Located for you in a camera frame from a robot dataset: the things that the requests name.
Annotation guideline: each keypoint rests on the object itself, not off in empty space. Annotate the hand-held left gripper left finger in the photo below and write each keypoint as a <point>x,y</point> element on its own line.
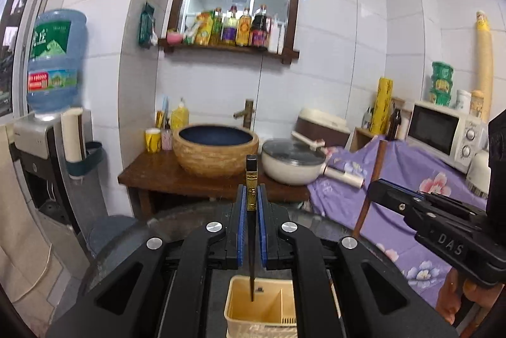
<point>241,235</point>

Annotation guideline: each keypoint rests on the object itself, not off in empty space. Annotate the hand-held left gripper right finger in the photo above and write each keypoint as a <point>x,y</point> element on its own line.
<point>261,235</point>

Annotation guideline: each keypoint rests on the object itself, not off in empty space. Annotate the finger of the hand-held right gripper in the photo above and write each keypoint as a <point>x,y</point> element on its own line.
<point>399,199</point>

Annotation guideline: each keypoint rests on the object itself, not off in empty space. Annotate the brown wooden chopstick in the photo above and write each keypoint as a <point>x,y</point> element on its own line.
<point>370,179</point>

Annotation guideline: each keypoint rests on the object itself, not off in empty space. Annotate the black chopstick with gold band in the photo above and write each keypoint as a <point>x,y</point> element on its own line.
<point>252,172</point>

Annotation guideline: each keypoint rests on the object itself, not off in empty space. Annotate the cream plastic utensil holder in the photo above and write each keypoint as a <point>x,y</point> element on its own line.
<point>269,308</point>

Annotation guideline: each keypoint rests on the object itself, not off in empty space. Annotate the person's right hand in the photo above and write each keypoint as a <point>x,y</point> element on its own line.
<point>478,302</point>

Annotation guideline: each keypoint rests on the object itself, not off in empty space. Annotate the purple floral cloth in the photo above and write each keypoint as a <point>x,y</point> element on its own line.
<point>403,172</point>

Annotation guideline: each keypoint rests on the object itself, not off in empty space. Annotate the wooden box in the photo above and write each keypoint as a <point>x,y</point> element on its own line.
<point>361,140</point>

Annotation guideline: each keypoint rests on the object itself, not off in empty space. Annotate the white pot with glass lid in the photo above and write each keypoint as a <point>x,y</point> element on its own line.
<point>288,168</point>

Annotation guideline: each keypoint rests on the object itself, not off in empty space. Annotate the dark glass bottle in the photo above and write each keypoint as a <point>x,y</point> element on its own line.
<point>393,124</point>

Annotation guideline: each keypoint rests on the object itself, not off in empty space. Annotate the white kettle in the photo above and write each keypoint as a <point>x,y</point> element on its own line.
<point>478,172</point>

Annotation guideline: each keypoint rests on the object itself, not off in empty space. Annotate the white microwave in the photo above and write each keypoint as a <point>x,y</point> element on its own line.
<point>438,132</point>

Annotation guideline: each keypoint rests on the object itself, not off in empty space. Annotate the woven basin sink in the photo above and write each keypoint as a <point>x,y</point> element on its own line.
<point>215,156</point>

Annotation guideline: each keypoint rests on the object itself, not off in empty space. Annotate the yellow roll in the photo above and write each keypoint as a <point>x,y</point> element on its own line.
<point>382,104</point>

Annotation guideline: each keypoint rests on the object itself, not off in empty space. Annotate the wooden counter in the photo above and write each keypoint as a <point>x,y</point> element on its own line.
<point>158,174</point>

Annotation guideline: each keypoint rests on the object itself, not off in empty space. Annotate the white rice paddle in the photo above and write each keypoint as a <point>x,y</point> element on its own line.
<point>308,140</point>

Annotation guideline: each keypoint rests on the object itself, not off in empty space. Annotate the brown and white rice cooker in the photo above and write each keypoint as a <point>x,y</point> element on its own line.
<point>320,124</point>

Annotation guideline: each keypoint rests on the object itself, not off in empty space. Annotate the white jar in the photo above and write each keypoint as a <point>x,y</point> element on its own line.
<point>463,100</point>

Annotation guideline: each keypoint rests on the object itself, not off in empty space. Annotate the bronze faucet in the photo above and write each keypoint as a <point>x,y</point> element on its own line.
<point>248,116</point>

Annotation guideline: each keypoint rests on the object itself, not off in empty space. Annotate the pink bottle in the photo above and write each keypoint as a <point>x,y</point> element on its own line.
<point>167,140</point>

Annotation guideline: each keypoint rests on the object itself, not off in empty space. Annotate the yellow capped jar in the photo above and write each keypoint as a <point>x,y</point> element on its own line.
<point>476,104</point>

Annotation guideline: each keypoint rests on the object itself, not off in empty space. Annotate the stack of green cups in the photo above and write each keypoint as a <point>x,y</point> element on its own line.
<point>440,83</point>

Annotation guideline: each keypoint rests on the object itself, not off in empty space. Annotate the yellow cup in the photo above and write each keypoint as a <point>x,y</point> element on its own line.
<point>153,142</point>

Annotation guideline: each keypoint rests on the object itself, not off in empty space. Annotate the yellow dish soap bottle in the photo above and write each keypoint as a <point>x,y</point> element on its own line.
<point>180,118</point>

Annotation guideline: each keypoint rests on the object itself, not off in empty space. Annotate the tall beige roll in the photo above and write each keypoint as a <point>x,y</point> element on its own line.
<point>484,61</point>

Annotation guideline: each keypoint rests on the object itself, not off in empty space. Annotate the white paper cup tube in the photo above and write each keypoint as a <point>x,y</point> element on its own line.
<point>72,136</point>

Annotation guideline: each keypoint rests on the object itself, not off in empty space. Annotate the white bottle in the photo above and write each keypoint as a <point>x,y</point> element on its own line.
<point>278,35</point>

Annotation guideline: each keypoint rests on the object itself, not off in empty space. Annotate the dark soy sauce bottle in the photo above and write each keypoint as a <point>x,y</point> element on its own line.
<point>259,30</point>

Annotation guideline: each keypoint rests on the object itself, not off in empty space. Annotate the gold label bottle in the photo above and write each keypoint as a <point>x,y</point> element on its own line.
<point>244,30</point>

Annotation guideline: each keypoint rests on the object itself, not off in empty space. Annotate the purple label bottle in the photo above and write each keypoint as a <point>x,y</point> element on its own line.
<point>229,30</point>

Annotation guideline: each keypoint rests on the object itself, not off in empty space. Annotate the grey water dispenser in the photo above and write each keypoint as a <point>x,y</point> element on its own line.
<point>43,172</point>

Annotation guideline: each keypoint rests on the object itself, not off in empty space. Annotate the yellow snack packet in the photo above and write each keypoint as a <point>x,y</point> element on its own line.
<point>203,30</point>

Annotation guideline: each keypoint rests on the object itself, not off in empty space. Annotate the pink bowl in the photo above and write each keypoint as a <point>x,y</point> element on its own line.
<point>174,37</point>

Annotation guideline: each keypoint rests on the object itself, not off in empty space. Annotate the green oil bottle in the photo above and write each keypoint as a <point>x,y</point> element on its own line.
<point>216,27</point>

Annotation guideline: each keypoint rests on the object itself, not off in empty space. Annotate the wooden framed mirror shelf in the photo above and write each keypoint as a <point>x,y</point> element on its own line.
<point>294,17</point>

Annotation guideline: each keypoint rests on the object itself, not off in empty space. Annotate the green packet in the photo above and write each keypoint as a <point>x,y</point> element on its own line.
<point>147,25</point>

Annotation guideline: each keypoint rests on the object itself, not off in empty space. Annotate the blue water jug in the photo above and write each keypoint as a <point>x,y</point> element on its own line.
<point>55,61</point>

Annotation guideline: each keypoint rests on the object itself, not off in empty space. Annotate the window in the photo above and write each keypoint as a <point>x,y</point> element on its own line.
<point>16,45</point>

